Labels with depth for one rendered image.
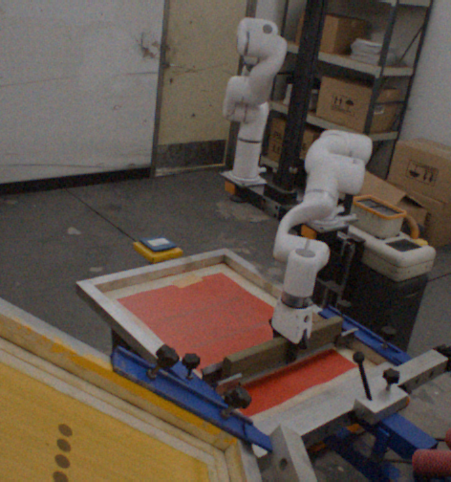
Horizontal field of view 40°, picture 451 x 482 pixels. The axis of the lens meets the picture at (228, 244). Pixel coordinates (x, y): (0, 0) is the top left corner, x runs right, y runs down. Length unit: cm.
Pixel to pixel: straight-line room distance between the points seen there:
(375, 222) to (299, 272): 130
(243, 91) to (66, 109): 308
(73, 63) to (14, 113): 60
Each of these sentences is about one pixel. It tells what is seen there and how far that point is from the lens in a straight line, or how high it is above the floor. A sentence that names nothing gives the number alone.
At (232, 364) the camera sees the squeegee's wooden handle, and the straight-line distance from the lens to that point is 151.
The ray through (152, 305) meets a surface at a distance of 189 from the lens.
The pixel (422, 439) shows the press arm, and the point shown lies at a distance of 147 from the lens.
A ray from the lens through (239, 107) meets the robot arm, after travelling 240.
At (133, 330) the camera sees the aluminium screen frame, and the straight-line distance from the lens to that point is 171.
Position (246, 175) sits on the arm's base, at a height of 116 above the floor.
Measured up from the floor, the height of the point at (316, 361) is 96.
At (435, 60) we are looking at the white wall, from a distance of 578.
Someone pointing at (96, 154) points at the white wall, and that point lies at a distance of 549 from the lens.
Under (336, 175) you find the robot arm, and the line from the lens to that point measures 171.
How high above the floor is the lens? 192
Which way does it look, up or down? 24 degrees down
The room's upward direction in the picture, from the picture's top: 8 degrees clockwise
